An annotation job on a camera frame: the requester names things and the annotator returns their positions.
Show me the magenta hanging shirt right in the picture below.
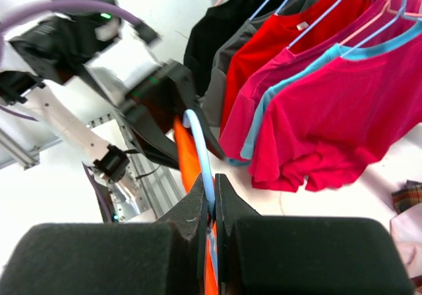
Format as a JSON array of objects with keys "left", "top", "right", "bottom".
[{"left": 249, "top": 37, "right": 421, "bottom": 192}]

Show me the plaid flannel shirt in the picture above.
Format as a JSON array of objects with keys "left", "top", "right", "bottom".
[{"left": 392, "top": 180, "right": 421, "bottom": 214}]

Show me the magenta hanging shirt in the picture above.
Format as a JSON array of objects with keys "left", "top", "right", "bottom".
[
  {"left": 218, "top": 0, "right": 422, "bottom": 160},
  {"left": 249, "top": 37, "right": 421, "bottom": 192}
]

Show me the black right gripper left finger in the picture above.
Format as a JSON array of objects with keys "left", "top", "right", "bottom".
[{"left": 1, "top": 178, "right": 208, "bottom": 294}]

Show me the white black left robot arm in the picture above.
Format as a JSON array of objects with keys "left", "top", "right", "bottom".
[{"left": 1, "top": 0, "right": 225, "bottom": 223}]

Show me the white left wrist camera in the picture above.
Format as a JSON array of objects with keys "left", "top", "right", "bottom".
[{"left": 86, "top": 46, "right": 164, "bottom": 106}]

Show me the white hanging garment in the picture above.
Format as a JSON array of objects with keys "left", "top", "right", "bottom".
[{"left": 390, "top": 203, "right": 422, "bottom": 278}]

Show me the red hanging t shirt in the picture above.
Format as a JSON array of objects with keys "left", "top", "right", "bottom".
[{"left": 220, "top": 0, "right": 372, "bottom": 130}]

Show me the magenta hanging shirt left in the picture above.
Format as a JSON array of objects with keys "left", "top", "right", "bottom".
[{"left": 218, "top": 0, "right": 422, "bottom": 160}]

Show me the teal hanging garment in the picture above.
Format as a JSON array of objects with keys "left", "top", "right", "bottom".
[{"left": 220, "top": 19, "right": 421, "bottom": 166}]

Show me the black hanging garment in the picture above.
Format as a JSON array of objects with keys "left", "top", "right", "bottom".
[{"left": 183, "top": 0, "right": 265, "bottom": 96}]

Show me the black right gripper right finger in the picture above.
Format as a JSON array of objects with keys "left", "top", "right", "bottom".
[{"left": 214, "top": 174, "right": 414, "bottom": 294}]

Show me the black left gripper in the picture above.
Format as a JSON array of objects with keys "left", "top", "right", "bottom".
[{"left": 120, "top": 60, "right": 226, "bottom": 170}]

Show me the orange t shirt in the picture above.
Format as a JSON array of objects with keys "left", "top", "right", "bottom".
[{"left": 173, "top": 117, "right": 218, "bottom": 295}]

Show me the grey hanging garment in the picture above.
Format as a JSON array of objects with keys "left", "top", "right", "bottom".
[{"left": 201, "top": 0, "right": 318, "bottom": 127}]

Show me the aluminium frame front rail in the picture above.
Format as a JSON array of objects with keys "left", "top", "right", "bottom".
[{"left": 1, "top": 111, "right": 185, "bottom": 222}]

